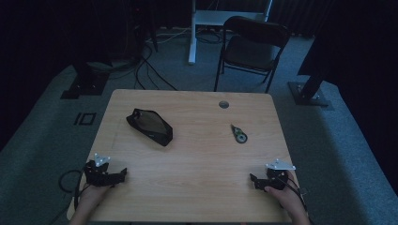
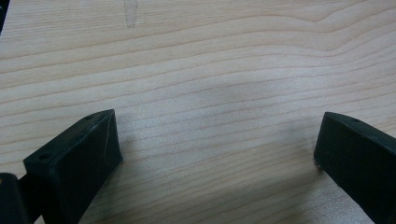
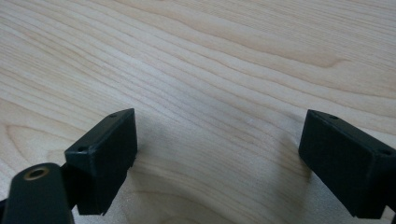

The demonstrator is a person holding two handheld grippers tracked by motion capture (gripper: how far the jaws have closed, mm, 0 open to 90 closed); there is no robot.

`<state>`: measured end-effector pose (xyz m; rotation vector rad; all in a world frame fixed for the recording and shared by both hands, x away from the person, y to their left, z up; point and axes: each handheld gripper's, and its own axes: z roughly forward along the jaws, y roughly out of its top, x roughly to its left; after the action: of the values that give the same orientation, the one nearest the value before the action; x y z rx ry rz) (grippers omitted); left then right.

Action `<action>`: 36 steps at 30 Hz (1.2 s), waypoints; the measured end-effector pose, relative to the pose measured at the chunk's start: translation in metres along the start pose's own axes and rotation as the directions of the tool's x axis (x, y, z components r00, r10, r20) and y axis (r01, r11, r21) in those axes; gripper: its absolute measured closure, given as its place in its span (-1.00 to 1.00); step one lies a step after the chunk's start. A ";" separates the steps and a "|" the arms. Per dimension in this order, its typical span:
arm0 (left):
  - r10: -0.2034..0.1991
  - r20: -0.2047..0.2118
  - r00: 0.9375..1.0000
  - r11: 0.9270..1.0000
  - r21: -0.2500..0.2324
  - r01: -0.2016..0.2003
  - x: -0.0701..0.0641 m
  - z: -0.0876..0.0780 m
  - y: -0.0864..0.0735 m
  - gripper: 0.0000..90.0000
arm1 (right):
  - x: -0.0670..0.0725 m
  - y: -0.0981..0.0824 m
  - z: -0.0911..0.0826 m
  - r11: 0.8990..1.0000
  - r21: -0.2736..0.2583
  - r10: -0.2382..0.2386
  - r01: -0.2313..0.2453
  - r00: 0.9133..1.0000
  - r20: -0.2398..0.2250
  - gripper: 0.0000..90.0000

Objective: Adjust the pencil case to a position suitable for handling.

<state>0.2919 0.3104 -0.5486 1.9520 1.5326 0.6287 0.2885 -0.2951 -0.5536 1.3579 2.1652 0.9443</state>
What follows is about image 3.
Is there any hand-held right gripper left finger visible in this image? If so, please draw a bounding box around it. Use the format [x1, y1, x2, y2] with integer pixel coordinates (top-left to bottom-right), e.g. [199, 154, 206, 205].
[64, 107, 138, 217]

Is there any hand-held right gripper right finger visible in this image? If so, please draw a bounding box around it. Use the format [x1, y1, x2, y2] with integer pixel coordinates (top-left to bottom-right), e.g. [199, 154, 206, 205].
[298, 108, 396, 219]

